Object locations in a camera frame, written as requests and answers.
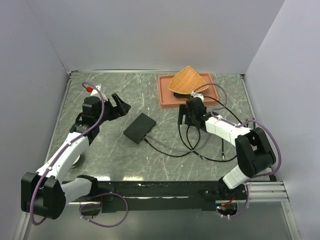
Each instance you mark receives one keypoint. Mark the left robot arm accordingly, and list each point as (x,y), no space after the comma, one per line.
(43,193)

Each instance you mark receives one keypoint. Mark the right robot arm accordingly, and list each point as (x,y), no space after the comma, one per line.
(254,152)

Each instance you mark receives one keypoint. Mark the black network switch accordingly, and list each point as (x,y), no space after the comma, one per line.
(139,128)

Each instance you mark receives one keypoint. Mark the terracotta plastic tray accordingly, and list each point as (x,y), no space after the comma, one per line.
(166,97)

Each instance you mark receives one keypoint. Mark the woven bamboo basket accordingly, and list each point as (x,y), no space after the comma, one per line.
(186,81)

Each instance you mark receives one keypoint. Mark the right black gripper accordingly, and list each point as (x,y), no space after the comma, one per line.
(182,112)

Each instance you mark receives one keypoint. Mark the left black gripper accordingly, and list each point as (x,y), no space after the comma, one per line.
(121,110)

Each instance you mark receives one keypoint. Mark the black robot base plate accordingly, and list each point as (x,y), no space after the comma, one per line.
(162,195)

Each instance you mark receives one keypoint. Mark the aluminium frame rail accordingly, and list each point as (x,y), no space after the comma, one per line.
(267,215)

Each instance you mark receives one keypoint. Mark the white tape roll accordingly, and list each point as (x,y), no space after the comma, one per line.
(77,161)

